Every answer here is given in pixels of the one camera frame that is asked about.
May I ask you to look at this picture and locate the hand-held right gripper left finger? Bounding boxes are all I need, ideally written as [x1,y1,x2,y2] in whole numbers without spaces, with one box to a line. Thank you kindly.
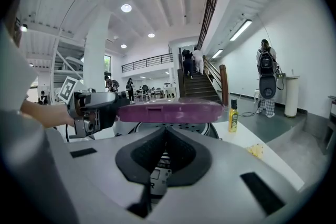
[64,127,166,224]

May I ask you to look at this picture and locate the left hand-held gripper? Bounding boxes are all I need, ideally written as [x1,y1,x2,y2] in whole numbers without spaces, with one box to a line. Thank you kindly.
[58,76,131,139]

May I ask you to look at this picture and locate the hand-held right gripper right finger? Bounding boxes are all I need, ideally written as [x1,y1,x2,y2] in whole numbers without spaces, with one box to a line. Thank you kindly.
[149,127,305,224]

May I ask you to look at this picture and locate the maroon rice cooker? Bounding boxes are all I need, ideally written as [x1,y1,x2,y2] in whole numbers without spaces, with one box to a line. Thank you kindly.
[114,101,226,196]

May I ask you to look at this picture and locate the person's left forearm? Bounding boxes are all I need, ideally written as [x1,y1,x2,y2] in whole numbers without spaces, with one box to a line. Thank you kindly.
[20,99,76,129]

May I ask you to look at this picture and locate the clear box of yellow food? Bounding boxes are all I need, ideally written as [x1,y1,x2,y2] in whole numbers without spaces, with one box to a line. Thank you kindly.
[245,144,265,159]

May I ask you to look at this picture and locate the white square table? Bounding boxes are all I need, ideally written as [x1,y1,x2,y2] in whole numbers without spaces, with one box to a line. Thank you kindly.
[215,120,305,189]

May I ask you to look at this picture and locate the yellow bottle with black cap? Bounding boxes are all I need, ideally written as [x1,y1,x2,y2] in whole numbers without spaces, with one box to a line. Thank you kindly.
[227,99,240,133]

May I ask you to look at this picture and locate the black mezzanine railing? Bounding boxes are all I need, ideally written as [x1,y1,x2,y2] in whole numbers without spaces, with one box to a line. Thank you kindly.
[196,0,223,50]
[121,52,174,73]

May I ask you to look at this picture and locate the brown wooden staircase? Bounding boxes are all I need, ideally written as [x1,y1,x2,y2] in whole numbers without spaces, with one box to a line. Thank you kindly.
[178,60,224,104]

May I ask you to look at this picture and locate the black round case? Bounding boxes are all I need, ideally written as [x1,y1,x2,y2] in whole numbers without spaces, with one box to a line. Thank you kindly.
[259,74,278,99]

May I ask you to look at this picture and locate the black backpack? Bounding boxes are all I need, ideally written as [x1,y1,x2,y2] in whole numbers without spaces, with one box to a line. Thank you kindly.
[258,47,275,76]

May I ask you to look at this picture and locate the wooden newel post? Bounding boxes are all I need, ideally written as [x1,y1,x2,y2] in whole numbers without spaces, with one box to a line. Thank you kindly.
[219,65,229,106]

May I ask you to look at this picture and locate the white cylindrical pedestal table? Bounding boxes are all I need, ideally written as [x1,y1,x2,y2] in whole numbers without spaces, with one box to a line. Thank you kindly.
[278,74,301,118]

